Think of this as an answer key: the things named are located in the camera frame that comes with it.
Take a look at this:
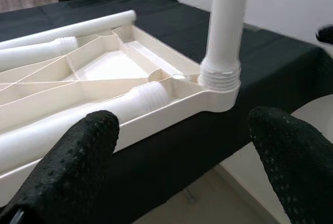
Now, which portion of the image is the black tablecloth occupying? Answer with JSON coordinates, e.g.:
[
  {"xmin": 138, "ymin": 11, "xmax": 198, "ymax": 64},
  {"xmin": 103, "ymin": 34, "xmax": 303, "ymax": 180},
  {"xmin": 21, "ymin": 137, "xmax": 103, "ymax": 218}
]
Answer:
[{"xmin": 0, "ymin": 0, "xmax": 333, "ymax": 210}]

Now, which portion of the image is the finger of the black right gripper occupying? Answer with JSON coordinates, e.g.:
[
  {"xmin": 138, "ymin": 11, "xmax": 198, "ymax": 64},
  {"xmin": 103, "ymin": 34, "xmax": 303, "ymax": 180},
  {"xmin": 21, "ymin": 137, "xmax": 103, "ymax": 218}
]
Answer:
[{"xmin": 314, "ymin": 24, "xmax": 333, "ymax": 44}]

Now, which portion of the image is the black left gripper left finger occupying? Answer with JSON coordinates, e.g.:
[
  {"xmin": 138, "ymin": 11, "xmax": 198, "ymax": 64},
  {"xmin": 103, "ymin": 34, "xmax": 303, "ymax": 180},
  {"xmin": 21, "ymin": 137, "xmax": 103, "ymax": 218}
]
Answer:
[{"xmin": 6, "ymin": 109, "xmax": 120, "ymax": 224}]

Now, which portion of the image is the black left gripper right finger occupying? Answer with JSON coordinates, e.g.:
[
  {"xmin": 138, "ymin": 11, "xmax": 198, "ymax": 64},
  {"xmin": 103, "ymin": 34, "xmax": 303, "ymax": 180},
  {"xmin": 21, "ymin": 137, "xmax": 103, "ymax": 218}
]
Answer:
[{"xmin": 247, "ymin": 106, "xmax": 333, "ymax": 224}]

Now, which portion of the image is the white plastic children table top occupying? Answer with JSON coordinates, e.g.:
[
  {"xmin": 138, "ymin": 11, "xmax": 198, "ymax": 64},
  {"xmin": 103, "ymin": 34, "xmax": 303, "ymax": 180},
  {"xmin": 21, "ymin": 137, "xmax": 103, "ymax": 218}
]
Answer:
[{"xmin": 0, "ymin": 22, "xmax": 241, "ymax": 184}]

